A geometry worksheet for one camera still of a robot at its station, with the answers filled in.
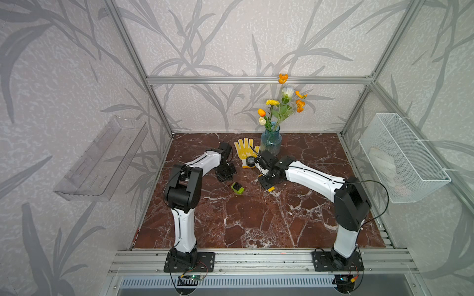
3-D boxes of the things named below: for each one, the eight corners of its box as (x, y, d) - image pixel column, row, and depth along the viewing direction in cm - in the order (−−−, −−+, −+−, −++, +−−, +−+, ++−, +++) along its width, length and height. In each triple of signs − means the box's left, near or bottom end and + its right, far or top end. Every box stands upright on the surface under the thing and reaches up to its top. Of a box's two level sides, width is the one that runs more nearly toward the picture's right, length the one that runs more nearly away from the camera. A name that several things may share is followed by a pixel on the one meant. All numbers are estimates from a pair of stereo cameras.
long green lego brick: (232, 190, 97) (231, 184, 92) (237, 185, 99) (236, 180, 94) (239, 197, 94) (238, 191, 90) (244, 192, 96) (244, 186, 92)
